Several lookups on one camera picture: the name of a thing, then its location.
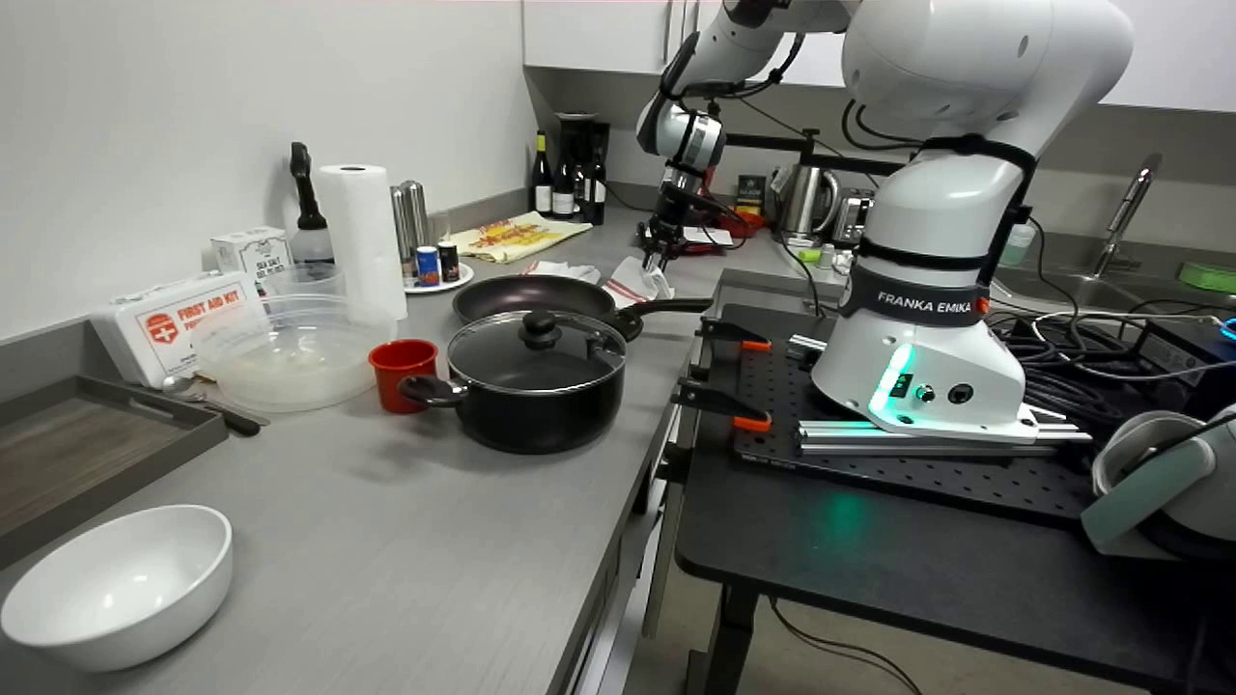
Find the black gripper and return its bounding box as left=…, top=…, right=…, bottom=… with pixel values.
left=637, top=171, right=714, bottom=261

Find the black frying pan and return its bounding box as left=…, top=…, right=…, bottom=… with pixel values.
left=447, top=268, right=714, bottom=344

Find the yellow cloth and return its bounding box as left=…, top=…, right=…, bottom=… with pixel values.
left=441, top=207, right=596, bottom=268

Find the red plate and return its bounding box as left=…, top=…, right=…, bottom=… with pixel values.
left=680, top=223, right=736, bottom=259

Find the small red bowl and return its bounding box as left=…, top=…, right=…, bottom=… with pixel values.
left=722, top=205, right=767, bottom=243

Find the dark wine bottle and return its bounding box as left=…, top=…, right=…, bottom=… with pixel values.
left=575, top=150, right=611, bottom=226
left=550, top=154, right=580, bottom=223
left=530, top=131, right=557, bottom=221

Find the black orange clamp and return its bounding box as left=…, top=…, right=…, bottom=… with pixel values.
left=669, top=377, right=780, bottom=438
left=690, top=313, right=780, bottom=357

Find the red striped white towel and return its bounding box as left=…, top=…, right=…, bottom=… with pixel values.
left=530, top=259, right=607, bottom=289

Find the steel kettle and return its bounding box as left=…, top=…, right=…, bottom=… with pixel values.
left=767, top=160, right=847, bottom=247

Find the black coffee machine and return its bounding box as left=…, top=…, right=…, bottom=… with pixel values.
left=552, top=113, right=613, bottom=196

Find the glass pot lid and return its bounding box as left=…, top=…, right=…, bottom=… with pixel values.
left=443, top=304, right=635, bottom=396

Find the black cooking pot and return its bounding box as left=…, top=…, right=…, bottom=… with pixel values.
left=401, top=338, right=645, bottom=455

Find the blue spice can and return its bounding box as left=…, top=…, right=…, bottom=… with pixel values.
left=409, top=243, right=447, bottom=289

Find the white round plate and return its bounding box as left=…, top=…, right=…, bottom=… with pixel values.
left=401, top=259, right=479, bottom=301

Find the steel spice grinder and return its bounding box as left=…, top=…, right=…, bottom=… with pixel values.
left=390, top=177, right=416, bottom=266
left=409, top=177, right=435, bottom=256

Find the red cup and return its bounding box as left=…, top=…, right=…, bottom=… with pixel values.
left=368, top=334, right=443, bottom=415

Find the white paper towel roll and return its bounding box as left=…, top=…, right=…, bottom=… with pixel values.
left=314, top=158, right=409, bottom=329

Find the black perforated breadboard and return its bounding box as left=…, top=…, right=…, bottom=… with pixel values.
left=730, top=301, right=1236, bottom=526

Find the spray bottle with black head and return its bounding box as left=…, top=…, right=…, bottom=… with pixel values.
left=286, top=137, right=340, bottom=286

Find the black table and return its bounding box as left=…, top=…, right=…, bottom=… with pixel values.
left=673, top=272, right=1236, bottom=695

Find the clear plastic bowl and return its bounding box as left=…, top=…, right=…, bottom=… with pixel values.
left=203, top=289, right=390, bottom=415

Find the small white carton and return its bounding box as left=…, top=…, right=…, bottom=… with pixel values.
left=203, top=223, right=295, bottom=292

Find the steel faucet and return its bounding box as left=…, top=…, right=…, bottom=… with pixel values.
left=1079, top=150, right=1162, bottom=289

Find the black utensil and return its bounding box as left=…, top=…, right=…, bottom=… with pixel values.
left=118, top=375, right=265, bottom=438

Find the white first aid kit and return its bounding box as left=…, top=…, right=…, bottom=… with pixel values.
left=87, top=268, right=277, bottom=391

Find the green sponge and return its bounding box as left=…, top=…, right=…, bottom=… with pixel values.
left=1175, top=259, right=1236, bottom=301

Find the grey curved device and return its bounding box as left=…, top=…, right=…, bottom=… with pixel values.
left=1079, top=404, right=1236, bottom=562

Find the grey tray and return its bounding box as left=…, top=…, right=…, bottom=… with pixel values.
left=0, top=370, right=234, bottom=570

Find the white ceramic bowl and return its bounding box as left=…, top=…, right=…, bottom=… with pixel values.
left=0, top=503, right=238, bottom=674

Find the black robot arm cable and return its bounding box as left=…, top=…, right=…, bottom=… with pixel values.
left=839, top=93, right=911, bottom=154

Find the white wall cabinet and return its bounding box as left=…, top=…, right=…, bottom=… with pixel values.
left=519, top=0, right=1236, bottom=120

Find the silver aluminium rail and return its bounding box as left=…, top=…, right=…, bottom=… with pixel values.
left=790, top=401, right=1095, bottom=461

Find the black cable bundle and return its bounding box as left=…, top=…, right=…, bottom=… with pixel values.
left=999, top=301, right=1236, bottom=391

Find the black floor cable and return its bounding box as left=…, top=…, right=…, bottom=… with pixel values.
left=766, top=594, right=926, bottom=695

